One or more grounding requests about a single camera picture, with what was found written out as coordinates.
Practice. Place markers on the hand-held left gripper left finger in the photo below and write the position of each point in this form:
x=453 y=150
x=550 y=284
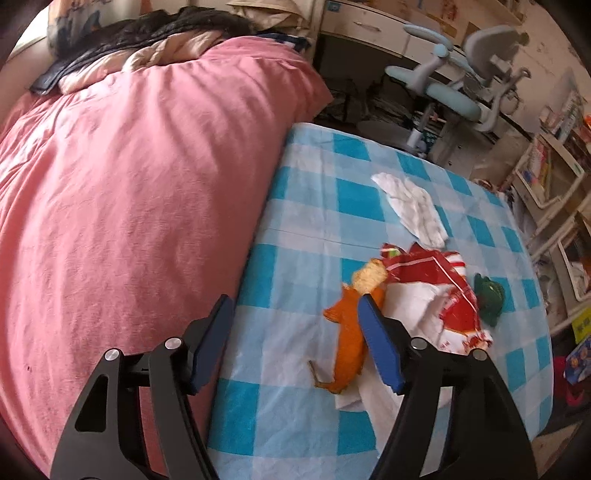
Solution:
x=210 y=341

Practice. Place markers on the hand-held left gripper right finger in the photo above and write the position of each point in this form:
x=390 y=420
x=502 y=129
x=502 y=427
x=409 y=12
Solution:
x=381 y=346

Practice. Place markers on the orange peel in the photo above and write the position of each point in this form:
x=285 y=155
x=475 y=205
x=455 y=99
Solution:
x=351 y=341

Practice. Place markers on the red and white plastic bag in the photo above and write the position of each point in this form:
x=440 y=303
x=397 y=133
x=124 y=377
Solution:
x=452 y=304

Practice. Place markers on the green plush toy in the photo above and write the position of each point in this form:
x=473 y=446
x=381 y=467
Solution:
x=489 y=295

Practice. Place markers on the white tissue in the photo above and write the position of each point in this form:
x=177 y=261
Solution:
x=413 y=207

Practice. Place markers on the blue checkered tablecloth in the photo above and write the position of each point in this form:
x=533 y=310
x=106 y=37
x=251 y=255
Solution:
x=314 y=207

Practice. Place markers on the pink blanket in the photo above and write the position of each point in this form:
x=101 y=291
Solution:
x=138 y=184

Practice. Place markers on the blue printed box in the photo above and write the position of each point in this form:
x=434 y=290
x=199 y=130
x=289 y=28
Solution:
x=581 y=360

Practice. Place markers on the white book rack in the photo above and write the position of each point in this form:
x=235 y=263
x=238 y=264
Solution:
x=554 y=184

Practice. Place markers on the grey and blue desk chair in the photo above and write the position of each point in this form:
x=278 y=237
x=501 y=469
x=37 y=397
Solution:
x=452 y=97

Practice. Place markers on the cream quilt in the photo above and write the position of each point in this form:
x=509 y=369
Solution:
x=152 y=53

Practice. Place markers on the blue plaid pillow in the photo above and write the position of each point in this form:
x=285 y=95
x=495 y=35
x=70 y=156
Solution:
x=286 y=40

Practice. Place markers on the black puffer jacket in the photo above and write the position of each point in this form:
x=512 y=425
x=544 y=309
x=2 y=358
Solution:
x=152 y=27

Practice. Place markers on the white desk with drawers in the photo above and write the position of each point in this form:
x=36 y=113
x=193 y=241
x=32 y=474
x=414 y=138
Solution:
x=364 y=23

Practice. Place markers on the beige pillow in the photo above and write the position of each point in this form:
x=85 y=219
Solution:
x=272 y=11

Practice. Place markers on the pink printed curtain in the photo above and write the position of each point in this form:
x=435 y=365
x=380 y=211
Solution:
x=78 y=23

